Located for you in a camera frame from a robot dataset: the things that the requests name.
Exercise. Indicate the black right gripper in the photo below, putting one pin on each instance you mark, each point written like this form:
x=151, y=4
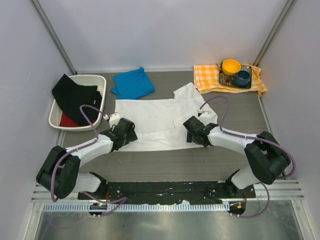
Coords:
x=191, y=131

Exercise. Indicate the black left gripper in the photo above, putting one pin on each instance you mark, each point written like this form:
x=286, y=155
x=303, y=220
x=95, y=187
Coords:
x=130, y=133

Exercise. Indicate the white t shirt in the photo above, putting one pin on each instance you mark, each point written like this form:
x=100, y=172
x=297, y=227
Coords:
x=159, y=123

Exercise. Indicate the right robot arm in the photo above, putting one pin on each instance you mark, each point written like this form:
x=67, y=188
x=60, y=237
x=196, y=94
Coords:
x=266, y=158

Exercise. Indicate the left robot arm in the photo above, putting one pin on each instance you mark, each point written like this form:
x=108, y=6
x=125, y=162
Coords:
x=60, y=175

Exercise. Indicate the blue folded t shirt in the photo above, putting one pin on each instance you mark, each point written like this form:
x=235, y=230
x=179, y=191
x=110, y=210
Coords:
x=132, y=85

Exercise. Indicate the white plastic bin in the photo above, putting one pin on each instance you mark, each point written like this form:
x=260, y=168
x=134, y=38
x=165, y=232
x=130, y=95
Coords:
x=93, y=115

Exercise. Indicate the yellow checkered cloth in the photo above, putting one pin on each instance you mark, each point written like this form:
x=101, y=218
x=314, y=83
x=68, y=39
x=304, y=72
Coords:
x=206, y=79

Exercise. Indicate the red t shirt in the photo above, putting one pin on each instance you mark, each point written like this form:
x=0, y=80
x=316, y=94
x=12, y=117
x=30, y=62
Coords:
x=71, y=114

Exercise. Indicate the dark patterned tray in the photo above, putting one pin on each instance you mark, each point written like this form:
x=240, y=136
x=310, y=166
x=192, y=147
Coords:
x=226, y=80

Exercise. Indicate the black t shirt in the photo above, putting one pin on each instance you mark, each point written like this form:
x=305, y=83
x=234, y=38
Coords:
x=66, y=86

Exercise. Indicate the blue mug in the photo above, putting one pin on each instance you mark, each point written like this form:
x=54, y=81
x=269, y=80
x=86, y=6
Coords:
x=241, y=79

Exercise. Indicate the yellow bowl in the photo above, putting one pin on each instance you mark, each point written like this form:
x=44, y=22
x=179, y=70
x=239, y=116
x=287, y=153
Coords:
x=230, y=67

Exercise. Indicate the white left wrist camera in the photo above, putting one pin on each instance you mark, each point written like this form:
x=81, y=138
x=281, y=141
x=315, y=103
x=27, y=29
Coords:
x=113, y=119

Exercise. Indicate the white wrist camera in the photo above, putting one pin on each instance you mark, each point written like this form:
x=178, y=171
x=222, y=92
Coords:
x=113, y=119
x=207, y=116

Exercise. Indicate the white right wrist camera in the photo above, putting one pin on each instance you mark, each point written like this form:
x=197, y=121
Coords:
x=207, y=116

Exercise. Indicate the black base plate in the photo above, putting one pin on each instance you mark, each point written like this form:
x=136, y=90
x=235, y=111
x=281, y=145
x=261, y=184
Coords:
x=171, y=192

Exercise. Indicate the slotted cable duct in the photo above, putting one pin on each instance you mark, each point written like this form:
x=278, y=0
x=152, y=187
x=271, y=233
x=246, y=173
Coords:
x=88, y=206

